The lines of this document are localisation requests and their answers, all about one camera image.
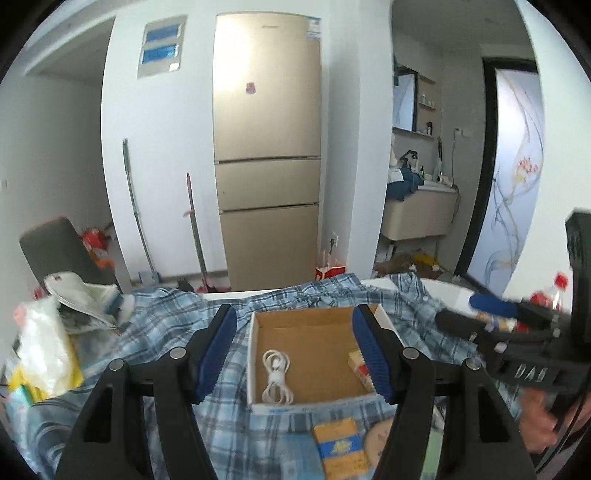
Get wall niche shelf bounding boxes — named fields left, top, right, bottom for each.
left=417, top=76, right=437, bottom=112

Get bathroom mirror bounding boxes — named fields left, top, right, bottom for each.
left=392, top=67, right=419, bottom=133

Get round beige perforated disc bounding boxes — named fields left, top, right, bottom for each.
left=362, top=418, right=393, bottom=467

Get red cola bottle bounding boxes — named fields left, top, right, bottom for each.
left=530, top=272, right=572, bottom=333

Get dark blue clothing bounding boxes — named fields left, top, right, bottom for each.
left=387, top=167, right=424, bottom=202

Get grey wall electrical panel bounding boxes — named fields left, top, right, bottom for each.
left=137, top=15, right=188, bottom=78

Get red bags on floor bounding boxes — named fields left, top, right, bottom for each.
left=81, top=227, right=114, bottom=268

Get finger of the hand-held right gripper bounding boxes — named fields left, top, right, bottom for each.
left=468, top=293, right=571, bottom=330
left=435, top=309, right=555, bottom=356

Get brown floor clutter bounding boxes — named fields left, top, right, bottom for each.
left=374, top=251, right=445, bottom=278

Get gold three-door fridge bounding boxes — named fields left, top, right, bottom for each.
left=212, top=13, right=322, bottom=292

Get white coiled cable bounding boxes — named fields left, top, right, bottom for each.
left=262, top=350, right=296, bottom=407

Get grey mop handle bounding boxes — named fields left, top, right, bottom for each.
left=122, top=138, right=161, bottom=284

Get clear crumpled plastic bag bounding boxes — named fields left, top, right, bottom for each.
left=44, top=272, right=124, bottom=332

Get blue plaid shirt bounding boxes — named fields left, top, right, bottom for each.
left=9, top=272, right=522, bottom=480

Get yellow plastic bag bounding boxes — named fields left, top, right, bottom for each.
left=7, top=367, right=47, bottom=403

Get blue tissue packet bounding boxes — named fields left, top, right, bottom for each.
left=281, top=431, right=324, bottom=479

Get grey chair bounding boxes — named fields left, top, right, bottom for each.
left=19, top=217, right=122, bottom=294

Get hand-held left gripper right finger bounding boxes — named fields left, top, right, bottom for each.
left=352, top=304, right=539, bottom=480

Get black framed painted glass door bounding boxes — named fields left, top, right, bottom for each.
left=455, top=58, right=546, bottom=296

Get beige vanity cabinet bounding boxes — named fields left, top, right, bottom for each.
left=381, top=182, right=460, bottom=241

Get person's right hand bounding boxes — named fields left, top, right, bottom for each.
left=521, top=388, right=573, bottom=445

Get red and white cigarette pack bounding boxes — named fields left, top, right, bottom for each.
left=347, top=350, right=377, bottom=393

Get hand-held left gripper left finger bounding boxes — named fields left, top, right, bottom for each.
left=55, top=304, right=238, bottom=480

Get white plastic bag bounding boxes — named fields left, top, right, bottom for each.
left=11, top=295, right=85, bottom=398

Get yellow rectangular box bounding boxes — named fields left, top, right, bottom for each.
left=313, top=419, right=372, bottom=476

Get shallow cardboard box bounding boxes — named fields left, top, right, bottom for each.
left=246, top=304, right=398, bottom=414

